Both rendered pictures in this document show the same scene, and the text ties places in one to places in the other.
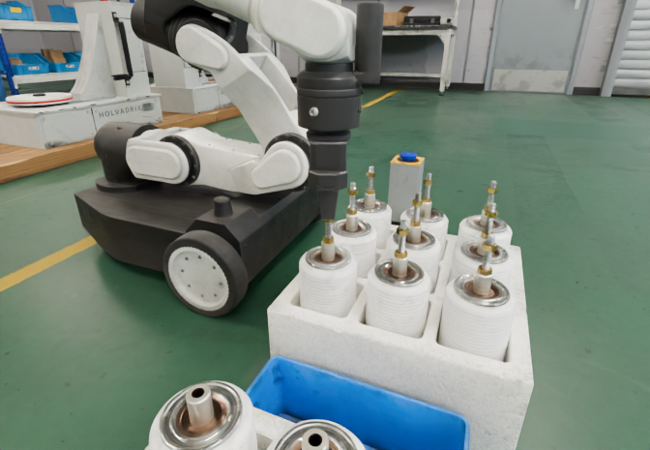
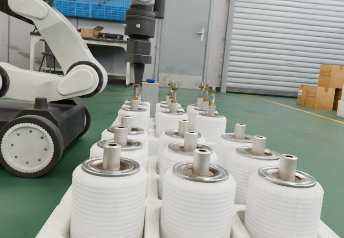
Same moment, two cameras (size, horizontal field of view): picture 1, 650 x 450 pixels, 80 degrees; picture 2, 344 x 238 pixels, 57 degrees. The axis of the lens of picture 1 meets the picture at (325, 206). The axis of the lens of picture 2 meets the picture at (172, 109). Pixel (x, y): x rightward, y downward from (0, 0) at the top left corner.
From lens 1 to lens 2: 0.51 m
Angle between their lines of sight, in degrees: 30
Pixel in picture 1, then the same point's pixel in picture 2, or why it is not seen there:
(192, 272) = (20, 145)
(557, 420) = not seen: hidden behind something
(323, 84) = (144, 13)
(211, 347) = (44, 188)
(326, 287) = (138, 121)
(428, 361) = not seen: hidden behind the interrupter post
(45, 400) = not seen: outside the picture
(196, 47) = (25, 4)
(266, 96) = (70, 38)
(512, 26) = (167, 47)
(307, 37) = not seen: outside the picture
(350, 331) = (154, 139)
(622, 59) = (228, 71)
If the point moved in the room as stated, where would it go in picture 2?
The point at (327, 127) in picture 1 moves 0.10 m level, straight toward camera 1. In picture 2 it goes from (144, 33) to (158, 30)
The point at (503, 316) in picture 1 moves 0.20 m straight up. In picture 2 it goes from (223, 121) to (230, 53)
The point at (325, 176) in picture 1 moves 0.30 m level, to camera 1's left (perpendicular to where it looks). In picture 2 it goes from (143, 56) to (25, 44)
